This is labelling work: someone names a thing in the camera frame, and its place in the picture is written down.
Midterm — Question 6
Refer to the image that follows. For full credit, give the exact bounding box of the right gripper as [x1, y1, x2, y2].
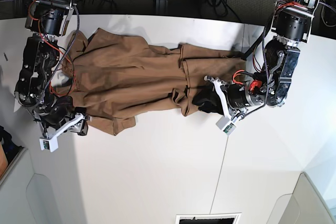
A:
[34, 98, 91, 137]

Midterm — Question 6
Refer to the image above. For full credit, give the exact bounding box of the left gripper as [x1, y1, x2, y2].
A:
[192, 76, 265, 122]

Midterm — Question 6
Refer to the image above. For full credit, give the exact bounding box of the brown t-shirt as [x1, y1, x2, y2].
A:
[54, 28, 245, 135]

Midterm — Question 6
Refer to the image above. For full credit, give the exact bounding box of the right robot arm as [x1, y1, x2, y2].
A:
[14, 0, 88, 137]

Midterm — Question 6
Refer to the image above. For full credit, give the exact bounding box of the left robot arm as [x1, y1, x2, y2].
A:
[193, 0, 320, 121]

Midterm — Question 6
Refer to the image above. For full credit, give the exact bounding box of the grey bin left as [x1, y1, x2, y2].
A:
[1, 148, 62, 223]

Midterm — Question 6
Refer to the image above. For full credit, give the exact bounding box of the grey bin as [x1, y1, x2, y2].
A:
[267, 172, 335, 224]
[1, 148, 62, 223]

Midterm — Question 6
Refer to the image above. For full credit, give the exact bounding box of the aluminium table leg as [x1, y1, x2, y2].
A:
[155, 0, 168, 16]

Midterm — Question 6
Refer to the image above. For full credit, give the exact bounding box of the white framed floor vent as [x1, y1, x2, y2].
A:
[175, 213, 242, 224]

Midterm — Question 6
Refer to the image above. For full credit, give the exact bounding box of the grey bin right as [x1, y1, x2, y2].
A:
[267, 172, 335, 224]

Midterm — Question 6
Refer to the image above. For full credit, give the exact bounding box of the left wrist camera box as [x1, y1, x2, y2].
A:
[216, 116, 236, 136]

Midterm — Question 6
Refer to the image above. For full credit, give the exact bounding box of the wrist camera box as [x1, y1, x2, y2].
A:
[216, 116, 236, 136]
[39, 137, 59, 152]

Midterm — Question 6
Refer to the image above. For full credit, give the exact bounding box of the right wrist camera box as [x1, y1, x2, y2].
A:
[39, 137, 59, 152]

